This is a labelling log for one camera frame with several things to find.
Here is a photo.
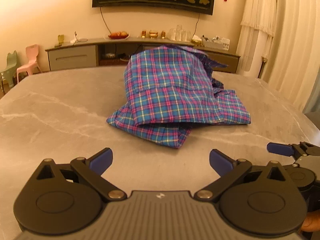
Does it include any blue pink plaid shirt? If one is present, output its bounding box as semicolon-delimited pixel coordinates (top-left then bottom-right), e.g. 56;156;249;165
106;44;251;150

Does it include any thin wall cable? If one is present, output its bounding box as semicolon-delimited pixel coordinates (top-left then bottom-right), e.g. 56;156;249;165
100;6;112;34
193;12;200;38

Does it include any pink plastic chair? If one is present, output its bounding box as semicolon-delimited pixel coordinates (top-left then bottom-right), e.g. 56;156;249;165
16;44;43;83

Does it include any grey television cabinet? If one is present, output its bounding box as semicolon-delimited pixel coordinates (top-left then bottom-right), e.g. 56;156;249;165
45;38;241;74

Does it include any green plastic chair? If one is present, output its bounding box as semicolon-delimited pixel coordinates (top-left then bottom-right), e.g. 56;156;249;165
0;50;19;94

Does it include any white charger with cable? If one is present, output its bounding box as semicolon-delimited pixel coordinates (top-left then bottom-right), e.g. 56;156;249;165
71;31;88;43

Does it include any set of clear glass cups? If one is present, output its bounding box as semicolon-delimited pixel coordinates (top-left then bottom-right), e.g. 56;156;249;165
169;25;191;42

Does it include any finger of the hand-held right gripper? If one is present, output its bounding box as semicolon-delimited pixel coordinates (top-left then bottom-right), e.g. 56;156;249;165
267;142;320;164

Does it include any red fruit plate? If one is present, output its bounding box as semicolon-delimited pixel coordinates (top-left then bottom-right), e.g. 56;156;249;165
108;31;130;40

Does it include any clear labelled storage box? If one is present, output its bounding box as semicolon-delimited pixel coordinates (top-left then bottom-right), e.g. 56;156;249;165
201;35;230;51

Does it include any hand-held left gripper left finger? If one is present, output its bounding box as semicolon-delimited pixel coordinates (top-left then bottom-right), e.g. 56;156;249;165
36;148;127;201

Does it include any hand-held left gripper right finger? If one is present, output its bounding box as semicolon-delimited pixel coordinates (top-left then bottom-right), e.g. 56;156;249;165
194;149;287;203

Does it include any person's right hand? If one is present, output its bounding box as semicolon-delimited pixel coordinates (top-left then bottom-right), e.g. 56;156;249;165
301;211;320;233

